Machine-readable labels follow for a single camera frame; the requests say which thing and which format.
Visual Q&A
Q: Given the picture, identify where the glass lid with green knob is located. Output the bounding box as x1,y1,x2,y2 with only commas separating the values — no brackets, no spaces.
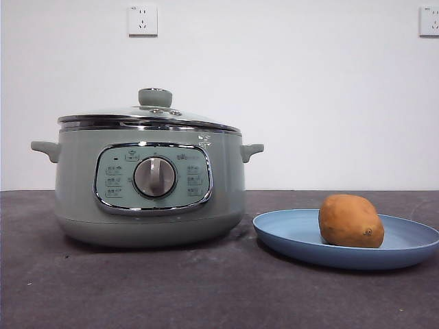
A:
57,88,241,133

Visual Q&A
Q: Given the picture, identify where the brown potato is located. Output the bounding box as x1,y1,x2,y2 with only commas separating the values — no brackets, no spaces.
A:
318,194,385,248

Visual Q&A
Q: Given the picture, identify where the pale green electric steamer pot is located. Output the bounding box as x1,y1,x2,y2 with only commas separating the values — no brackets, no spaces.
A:
30,125,265,248

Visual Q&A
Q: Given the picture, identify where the blue round plate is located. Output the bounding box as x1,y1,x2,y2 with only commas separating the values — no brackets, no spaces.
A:
252,208,439,269

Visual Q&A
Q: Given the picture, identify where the white wall socket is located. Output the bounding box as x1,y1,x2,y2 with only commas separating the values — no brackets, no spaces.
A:
418,5,439,38
128,5,159,38

